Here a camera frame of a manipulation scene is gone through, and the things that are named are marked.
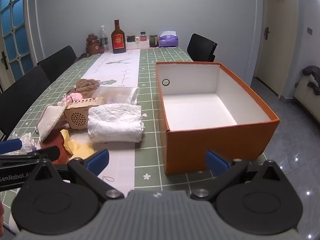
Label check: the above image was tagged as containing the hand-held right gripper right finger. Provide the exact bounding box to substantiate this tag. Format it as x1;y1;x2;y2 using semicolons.
190;150;285;202

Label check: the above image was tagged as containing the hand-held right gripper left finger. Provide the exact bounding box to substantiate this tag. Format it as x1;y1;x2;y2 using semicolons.
24;149;125;200

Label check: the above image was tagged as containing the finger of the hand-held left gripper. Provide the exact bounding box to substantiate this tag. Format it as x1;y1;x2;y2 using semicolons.
32;146;61;165
0;138;23;155

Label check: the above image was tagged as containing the red cloth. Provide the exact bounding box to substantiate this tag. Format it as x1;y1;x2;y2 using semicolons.
41;132;75;164

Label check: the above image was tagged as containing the orange cardboard box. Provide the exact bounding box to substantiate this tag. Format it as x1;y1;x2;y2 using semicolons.
155;61;280;176

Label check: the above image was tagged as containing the yellow cloth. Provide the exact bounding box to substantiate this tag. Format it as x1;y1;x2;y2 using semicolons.
60;129;95;160

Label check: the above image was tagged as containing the white round cloth pad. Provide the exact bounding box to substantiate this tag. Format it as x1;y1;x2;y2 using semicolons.
37;104;68;142

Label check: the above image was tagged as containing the white mesh cloth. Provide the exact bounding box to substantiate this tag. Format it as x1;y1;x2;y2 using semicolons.
87;103;145;143

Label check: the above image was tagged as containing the clear plastic bag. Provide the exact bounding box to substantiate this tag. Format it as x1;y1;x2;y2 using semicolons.
94;86;140;105

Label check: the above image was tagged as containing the crinkled cellophane packet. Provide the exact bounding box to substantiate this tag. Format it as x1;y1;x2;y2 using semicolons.
12;133;42;155

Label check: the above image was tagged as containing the perforated wooden box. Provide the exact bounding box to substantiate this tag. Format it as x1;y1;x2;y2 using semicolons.
64;97;107;130

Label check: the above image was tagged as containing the black chair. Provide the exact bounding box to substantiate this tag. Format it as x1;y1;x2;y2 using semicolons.
0;65;52;138
37;45;78;83
187;33;217;62

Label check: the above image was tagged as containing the pink knit item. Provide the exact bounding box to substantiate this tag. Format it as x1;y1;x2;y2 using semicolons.
58;92;84;106

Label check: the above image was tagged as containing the white printed table runner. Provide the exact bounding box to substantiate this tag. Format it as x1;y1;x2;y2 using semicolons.
70;49;140;190

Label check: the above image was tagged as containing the cream cabinet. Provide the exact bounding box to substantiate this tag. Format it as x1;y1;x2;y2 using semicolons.
294;75;320;123

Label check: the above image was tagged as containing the brown bear figurine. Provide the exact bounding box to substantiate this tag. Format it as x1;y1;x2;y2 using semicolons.
86;33;104;55

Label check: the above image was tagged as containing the blue glass door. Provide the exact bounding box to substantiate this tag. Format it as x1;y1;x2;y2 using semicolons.
0;0;34;85

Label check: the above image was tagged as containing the clear water bottle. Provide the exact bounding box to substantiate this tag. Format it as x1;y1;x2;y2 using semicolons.
98;25;110;53

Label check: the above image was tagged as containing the brown liquor bottle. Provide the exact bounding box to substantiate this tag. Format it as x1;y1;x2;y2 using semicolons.
111;19;127;54

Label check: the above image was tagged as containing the white box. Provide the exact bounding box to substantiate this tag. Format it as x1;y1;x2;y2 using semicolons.
126;41;150;50

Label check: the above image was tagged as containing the dark clothing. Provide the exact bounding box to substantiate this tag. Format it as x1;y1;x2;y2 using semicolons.
302;66;320;93

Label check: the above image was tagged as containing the purple tissue pack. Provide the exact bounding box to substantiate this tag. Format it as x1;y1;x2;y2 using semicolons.
159;31;179;47

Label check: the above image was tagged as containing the cream door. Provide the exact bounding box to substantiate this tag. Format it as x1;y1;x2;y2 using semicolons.
254;0;308;98

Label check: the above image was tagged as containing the brown knotted rope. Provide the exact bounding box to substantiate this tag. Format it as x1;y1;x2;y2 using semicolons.
66;79;100;98

